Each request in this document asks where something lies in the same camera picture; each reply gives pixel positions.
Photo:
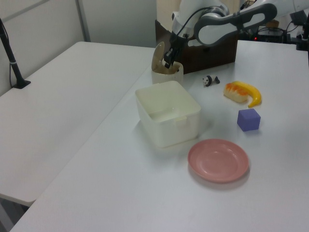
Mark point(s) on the black electronics box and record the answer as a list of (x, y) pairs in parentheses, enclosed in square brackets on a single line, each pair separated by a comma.
[(272, 36)]

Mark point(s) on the toy bread loaf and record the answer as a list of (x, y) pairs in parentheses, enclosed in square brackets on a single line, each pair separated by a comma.
[(235, 95)]

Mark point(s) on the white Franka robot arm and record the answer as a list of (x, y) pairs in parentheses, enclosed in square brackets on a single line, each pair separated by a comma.
[(212, 31)]

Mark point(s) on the yellow toy banana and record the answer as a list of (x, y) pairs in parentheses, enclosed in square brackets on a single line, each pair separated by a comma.
[(256, 96)]

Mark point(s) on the purple cube block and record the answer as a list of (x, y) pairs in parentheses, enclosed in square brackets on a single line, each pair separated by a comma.
[(248, 120)]

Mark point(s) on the dark brown drawer box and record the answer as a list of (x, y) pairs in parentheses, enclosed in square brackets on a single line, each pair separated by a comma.
[(212, 58)]

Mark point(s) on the black clamp stand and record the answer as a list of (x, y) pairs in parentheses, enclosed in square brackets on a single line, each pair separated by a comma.
[(303, 39)]

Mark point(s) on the brown tape roll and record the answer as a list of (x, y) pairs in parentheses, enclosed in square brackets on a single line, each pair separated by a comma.
[(272, 24)]

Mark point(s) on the cream trash can with lid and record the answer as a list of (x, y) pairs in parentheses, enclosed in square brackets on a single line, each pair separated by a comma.
[(164, 78)]

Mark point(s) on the panda toy figure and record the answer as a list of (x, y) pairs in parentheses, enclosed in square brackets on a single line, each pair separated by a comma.
[(207, 81)]

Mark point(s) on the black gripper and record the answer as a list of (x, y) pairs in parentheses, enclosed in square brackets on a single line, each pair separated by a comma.
[(178, 42)]

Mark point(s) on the pink plastic plate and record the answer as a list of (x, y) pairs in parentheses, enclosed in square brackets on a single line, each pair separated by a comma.
[(217, 162)]

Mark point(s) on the cream open plastic bin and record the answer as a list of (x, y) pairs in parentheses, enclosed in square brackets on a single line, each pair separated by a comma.
[(169, 135)]

